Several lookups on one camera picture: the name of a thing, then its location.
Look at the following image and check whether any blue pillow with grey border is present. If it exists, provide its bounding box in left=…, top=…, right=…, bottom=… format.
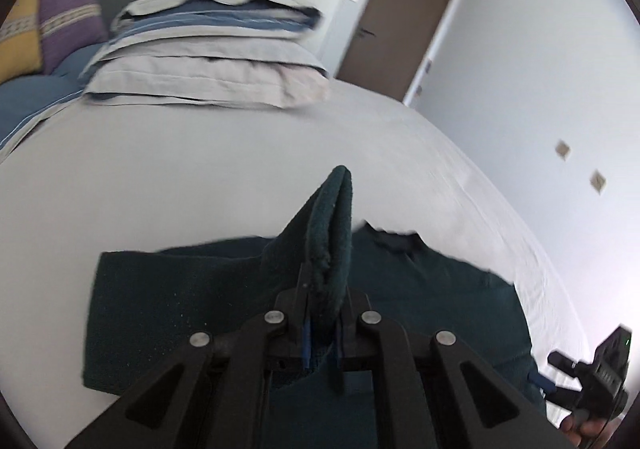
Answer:
left=0, top=42, right=108, bottom=152

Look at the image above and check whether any person's right hand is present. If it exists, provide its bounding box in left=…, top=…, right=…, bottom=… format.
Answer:
left=560, top=416, right=621, bottom=449

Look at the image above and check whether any purple patterned cushion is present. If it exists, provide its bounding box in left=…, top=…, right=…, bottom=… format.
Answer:
left=38, top=0, right=109, bottom=75

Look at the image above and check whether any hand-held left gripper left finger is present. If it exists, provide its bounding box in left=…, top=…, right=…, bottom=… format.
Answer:
left=64, top=263, right=314, bottom=449

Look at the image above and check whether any brown door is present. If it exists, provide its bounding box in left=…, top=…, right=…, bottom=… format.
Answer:
left=334, top=0, right=459, bottom=103

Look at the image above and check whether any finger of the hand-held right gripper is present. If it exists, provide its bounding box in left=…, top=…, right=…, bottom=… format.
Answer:
left=529, top=371, right=587, bottom=411
left=547, top=350, right=595, bottom=380

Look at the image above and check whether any folded blue and grey duvet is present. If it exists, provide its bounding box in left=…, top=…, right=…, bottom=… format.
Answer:
left=107, top=0, right=327, bottom=51

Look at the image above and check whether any dark green fleece garment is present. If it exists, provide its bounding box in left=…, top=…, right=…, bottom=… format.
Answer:
left=82, top=165, right=548, bottom=449

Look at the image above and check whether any yellow patterned cushion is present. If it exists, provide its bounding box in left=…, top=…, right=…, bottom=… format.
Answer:
left=0, top=0, right=49, bottom=86

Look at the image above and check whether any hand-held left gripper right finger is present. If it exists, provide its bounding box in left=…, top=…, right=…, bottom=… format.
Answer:
left=337, top=289, right=576, bottom=449

